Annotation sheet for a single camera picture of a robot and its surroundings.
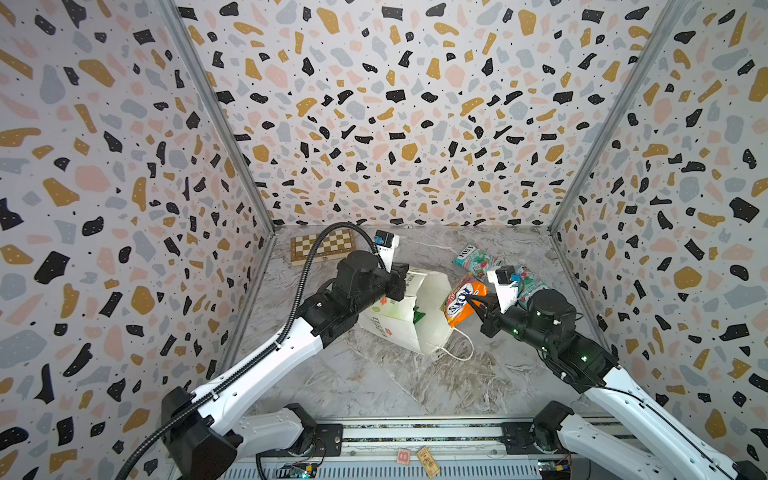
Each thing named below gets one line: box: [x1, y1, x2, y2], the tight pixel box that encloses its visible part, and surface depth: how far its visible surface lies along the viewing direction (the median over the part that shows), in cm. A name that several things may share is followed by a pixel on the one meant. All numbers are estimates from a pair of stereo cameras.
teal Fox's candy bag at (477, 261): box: [454, 244, 504, 281], surface depth 112 cm
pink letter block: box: [397, 448, 411, 466], surface depth 73 cm
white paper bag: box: [358, 269, 453, 353], surface depth 78 cm
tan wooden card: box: [417, 447, 440, 478], surface depth 72 cm
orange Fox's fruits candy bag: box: [440, 275, 488, 327], surface depth 70 cm
